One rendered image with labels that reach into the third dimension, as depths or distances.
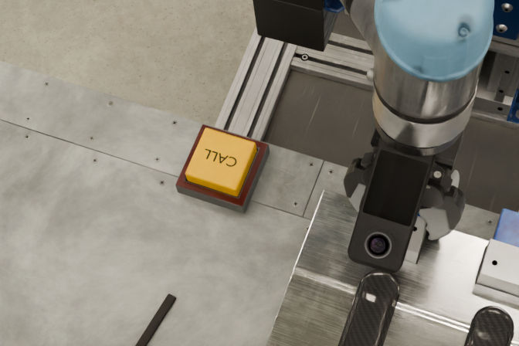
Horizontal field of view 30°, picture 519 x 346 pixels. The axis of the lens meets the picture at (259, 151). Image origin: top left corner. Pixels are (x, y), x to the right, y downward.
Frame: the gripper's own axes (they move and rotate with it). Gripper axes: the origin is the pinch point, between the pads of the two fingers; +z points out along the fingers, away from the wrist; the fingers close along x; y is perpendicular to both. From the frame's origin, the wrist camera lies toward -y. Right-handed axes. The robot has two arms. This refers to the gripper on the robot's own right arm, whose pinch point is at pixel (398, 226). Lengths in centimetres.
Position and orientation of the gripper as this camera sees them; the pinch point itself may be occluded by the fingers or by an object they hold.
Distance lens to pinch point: 93.1
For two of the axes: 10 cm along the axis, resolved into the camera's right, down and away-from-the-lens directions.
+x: -9.3, -2.9, 2.2
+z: 0.7, 4.4, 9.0
